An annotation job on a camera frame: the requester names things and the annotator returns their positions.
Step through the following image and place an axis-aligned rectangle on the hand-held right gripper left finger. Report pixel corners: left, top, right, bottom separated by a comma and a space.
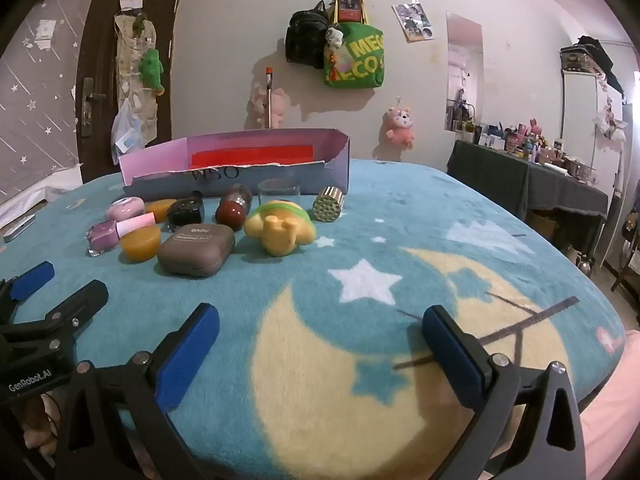
52, 302, 221, 480

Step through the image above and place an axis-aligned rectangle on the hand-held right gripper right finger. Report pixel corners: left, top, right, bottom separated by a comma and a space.
422, 305, 586, 480

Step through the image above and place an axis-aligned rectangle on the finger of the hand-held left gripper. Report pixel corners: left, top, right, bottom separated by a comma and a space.
0, 261, 56, 328
0, 280, 109, 343

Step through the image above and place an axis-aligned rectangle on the pink toy hammer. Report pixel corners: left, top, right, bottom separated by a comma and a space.
86, 212, 157, 257

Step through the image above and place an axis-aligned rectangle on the orange round soap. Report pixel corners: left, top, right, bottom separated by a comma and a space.
119, 224, 162, 262
144, 199, 178, 223

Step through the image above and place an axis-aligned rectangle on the pink round case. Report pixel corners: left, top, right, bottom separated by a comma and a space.
106, 197, 147, 222

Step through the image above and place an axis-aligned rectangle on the brown earbuds case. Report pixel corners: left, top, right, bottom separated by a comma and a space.
157, 224, 236, 277

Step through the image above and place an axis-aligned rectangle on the glitter bottle dark red cap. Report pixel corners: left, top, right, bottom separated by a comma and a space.
215, 183, 253, 232

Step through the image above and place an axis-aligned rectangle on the green hooded bear toy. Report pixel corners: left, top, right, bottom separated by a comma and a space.
243, 200, 317, 257

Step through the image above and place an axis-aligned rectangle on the pink cardboard box red bottom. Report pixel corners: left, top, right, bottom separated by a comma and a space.
118, 129, 351, 196

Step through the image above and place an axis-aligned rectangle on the clear glass cup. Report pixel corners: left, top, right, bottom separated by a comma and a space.
257, 178, 301, 208

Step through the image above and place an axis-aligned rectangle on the gold studded cylinder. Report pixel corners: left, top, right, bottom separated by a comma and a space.
313, 186, 346, 224

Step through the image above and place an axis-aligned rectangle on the person's left hand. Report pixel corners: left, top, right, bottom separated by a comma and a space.
22, 394, 63, 453

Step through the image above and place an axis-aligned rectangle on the silver flat tin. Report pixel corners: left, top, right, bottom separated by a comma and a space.
0, 214, 37, 243

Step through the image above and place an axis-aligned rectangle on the silver kettle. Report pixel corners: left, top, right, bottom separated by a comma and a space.
567, 245, 596, 278

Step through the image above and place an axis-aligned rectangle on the pink cloth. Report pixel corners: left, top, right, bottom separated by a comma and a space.
580, 330, 640, 480

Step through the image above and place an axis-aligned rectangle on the clear plastic bag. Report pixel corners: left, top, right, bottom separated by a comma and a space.
111, 97, 147, 166

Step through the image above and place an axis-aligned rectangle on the table with dark cloth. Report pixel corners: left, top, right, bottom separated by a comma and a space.
446, 140, 610, 221

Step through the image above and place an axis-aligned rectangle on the row of cosmetics bottles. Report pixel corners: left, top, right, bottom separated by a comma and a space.
452, 117, 598, 183

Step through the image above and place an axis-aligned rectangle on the beige hanging organizer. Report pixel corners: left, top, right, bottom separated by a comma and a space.
112, 10, 160, 148

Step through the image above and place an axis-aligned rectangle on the pink hanging plush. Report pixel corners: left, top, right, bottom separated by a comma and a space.
385, 105, 416, 150

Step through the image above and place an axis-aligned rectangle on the green dinosaur plush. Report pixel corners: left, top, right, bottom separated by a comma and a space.
138, 47, 166, 96

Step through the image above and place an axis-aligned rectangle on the dark brown door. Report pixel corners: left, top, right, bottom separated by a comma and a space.
75, 0, 185, 183

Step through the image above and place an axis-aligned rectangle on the white cabinet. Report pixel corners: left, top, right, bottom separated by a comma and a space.
560, 67, 626, 201

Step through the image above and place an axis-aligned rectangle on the green tote bag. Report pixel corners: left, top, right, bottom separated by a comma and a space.
322, 7, 386, 90

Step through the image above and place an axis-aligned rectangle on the black backpack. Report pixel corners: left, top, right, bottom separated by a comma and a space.
285, 1, 331, 70

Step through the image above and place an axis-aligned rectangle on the black bag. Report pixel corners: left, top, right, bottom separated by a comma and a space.
560, 35, 628, 96

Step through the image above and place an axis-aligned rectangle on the red card box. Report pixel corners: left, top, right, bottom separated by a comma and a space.
334, 0, 363, 25

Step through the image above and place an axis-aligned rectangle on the metal door handle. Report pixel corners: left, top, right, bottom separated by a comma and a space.
81, 77, 108, 137

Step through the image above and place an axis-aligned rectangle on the orange grey mop handle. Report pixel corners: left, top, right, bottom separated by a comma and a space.
264, 66, 275, 130

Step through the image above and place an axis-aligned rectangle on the photo collage wall poster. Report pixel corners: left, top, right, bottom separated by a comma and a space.
391, 0, 435, 43

